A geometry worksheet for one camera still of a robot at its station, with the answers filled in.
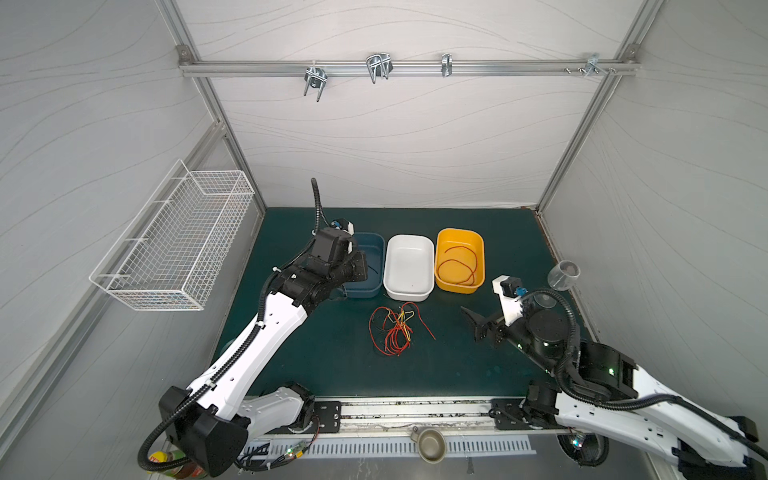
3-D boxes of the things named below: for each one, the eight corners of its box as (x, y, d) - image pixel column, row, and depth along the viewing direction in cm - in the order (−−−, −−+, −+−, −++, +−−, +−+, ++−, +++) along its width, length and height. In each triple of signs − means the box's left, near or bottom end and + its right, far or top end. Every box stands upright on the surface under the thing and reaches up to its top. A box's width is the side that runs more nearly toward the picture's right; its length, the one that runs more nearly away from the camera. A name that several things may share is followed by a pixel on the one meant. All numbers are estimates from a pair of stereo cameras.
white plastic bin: (383, 301, 96) (383, 293, 91) (384, 243, 111) (384, 234, 107) (436, 301, 96) (438, 293, 91) (430, 244, 111) (432, 234, 107)
